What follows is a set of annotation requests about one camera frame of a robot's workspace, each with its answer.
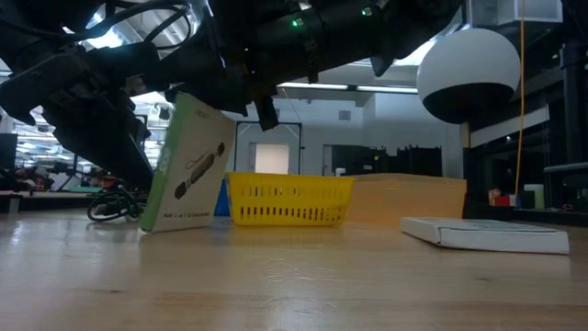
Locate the orange plastic bin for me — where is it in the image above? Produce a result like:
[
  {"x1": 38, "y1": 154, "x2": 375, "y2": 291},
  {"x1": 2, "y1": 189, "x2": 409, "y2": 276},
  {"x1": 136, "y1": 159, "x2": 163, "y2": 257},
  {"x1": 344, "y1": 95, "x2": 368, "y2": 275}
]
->
[{"x1": 342, "y1": 172, "x2": 469, "y2": 227}]

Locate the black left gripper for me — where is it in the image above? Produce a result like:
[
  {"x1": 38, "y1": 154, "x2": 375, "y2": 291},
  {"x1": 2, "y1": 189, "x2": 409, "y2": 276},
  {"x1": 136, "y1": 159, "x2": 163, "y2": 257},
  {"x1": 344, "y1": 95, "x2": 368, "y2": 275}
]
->
[{"x1": 0, "y1": 41, "x2": 169, "y2": 188}]

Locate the yellow plastic bin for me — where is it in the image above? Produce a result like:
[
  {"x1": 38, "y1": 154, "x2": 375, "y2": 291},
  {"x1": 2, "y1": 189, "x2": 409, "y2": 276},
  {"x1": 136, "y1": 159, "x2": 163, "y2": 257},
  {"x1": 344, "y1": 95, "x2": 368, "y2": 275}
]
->
[{"x1": 225, "y1": 171, "x2": 356, "y2": 227}]

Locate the dark side desk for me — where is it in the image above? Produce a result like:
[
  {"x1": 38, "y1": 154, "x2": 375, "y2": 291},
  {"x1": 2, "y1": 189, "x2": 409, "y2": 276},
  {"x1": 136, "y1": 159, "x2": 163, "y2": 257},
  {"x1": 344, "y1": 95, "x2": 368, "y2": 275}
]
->
[{"x1": 543, "y1": 161, "x2": 588, "y2": 175}]

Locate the background robot workstation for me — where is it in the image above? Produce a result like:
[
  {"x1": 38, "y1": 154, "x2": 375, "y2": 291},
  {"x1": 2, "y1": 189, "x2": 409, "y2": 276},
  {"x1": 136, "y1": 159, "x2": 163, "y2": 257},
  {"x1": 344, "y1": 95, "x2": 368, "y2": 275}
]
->
[{"x1": 52, "y1": 160, "x2": 116, "y2": 194}]

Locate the white product box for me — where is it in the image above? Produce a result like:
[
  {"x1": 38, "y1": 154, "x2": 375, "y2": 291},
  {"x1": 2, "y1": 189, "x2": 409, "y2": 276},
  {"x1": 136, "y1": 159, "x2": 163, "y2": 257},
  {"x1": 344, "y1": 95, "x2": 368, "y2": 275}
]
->
[{"x1": 399, "y1": 215, "x2": 571, "y2": 256}]

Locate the white green container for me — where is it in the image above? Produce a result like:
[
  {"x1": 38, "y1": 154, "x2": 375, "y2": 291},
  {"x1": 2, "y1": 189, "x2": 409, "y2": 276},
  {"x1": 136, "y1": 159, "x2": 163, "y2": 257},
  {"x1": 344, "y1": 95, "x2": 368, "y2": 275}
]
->
[{"x1": 523, "y1": 183, "x2": 547, "y2": 211}]

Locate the white globe lamp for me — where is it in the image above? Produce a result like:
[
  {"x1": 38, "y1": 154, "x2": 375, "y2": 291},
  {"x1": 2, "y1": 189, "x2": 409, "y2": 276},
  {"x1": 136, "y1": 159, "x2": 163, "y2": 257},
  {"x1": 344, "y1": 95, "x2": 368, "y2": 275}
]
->
[{"x1": 415, "y1": 27, "x2": 523, "y2": 125}]

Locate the dark cable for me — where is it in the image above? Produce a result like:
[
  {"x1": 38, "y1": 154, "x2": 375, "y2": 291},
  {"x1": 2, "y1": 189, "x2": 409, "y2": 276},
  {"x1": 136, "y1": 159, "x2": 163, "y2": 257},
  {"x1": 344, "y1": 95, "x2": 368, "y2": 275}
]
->
[{"x1": 85, "y1": 186, "x2": 149, "y2": 223}]

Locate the black background gantry frame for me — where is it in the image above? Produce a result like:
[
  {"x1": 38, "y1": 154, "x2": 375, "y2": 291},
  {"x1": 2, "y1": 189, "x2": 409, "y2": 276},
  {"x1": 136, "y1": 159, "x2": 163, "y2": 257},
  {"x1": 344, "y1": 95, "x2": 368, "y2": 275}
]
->
[{"x1": 232, "y1": 120, "x2": 304, "y2": 176}]

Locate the blue plastic bin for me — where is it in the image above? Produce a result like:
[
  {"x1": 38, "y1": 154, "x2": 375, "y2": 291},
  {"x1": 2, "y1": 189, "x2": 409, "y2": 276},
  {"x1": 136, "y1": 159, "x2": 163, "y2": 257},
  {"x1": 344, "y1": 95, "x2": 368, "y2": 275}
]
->
[{"x1": 213, "y1": 177, "x2": 232, "y2": 217}]

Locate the black vertical column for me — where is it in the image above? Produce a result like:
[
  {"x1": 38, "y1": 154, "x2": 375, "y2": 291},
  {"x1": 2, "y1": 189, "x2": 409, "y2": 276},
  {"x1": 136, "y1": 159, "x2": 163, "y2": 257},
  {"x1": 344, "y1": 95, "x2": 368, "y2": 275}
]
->
[{"x1": 562, "y1": 39, "x2": 588, "y2": 165}]

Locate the black background monitor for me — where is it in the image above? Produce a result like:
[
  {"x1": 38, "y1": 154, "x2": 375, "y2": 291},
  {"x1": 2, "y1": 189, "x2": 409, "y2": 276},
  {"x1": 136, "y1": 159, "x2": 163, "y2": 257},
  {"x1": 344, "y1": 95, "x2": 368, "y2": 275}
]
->
[{"x1": 0, "y1": 132, "x2": 18, "y2": 170}]

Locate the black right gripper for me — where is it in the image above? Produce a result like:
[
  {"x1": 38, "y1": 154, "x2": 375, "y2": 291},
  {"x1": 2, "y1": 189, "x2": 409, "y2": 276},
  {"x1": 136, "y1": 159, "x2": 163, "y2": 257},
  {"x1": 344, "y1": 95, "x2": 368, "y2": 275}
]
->
[{"x1": 167, "y1": 8, "x2": 318, "y2": 132}]

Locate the white ceiling unit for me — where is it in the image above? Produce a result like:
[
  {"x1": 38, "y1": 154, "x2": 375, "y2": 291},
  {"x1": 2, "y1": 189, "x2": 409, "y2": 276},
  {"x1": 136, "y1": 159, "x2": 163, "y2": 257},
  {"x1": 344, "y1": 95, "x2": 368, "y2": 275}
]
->
[{"x1": 468, "y1": 0, "x2": 564, "y2": 27}]

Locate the white box with green side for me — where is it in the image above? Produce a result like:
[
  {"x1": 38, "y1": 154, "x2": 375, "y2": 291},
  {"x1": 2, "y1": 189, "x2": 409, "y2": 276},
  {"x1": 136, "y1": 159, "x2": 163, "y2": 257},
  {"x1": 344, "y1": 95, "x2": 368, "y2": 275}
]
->
[{"x1": 139, "y1": 90, "x2": 237, "y2": 234}]

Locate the person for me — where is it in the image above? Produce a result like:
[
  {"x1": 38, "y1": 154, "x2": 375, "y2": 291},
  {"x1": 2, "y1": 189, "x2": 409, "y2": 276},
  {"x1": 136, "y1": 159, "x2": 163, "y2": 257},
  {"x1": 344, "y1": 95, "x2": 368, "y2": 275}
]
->
[{"x1": 13, "y1": 164, "x2": 52, "y2": 191}]

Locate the long ceiling light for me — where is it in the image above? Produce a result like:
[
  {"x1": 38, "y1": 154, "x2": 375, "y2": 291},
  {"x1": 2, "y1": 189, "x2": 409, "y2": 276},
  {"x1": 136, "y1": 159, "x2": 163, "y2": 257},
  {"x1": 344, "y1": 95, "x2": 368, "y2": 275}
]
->
[{"x1": 277, "y1": 82, "x2": 419, "y2": 95}]

